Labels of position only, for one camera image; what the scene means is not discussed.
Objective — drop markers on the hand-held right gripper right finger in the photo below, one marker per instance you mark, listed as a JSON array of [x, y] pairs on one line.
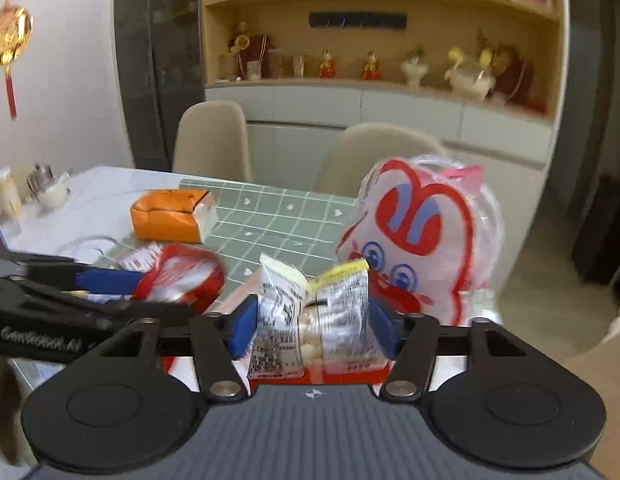
[[384, 330]]

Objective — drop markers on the yellow-eared rabbit toy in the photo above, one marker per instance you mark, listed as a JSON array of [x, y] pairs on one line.
[[469, 77]]

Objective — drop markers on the beige dining chair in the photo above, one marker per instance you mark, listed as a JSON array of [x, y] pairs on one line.
[[379, 155], [212, 140]]

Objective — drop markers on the cream plastic bottle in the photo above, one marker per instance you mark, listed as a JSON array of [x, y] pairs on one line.
[[7, 195]]

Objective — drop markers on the red bag with gold flower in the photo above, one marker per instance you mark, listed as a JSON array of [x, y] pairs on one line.
[[250, 47]]

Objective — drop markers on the white flower vase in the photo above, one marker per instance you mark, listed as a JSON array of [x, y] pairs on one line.
[[413, 70]]

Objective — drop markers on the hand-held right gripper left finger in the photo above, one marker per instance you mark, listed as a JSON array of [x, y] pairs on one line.
[[240, 327]]

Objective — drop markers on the gold wall ornament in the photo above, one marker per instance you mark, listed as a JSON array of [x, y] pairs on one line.
[[7, 35]]

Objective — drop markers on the red gold figurine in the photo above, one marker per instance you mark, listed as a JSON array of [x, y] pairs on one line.
[[328, 66], [371, 67]]

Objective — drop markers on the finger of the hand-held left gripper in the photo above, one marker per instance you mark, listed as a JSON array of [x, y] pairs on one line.
[[110, 281], [160, 316]]

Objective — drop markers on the red white rabbit-shaped bag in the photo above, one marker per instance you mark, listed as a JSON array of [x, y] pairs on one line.
[[424, 230]]

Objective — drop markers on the red snack packet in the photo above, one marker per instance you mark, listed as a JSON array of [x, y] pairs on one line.
[[185, 270]]

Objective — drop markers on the white printed snack packet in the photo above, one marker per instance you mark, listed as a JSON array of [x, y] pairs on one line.
[[335, 305]]

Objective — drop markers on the short glass cup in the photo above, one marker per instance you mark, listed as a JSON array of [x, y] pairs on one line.
[[299, 66]]

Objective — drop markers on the tall glass cup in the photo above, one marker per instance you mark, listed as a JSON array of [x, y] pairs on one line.
[[276, 65]]

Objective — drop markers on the clear striped packet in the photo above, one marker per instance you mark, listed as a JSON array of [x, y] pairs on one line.
[[137, 257]]

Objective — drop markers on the white wooden sideboard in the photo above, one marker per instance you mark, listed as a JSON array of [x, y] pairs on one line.
[[389, 110]]

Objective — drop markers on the orange tissue pack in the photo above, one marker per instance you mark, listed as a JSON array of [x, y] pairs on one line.
[[165, 215]]

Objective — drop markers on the red gift bag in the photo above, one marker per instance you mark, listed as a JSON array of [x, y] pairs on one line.
[[519, 80]]

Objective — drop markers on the dark glass cabinet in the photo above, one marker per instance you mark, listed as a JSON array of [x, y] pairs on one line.
[[155, 60]]

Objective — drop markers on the black wall rail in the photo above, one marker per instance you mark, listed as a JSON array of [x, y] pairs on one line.
[[357, 19]]

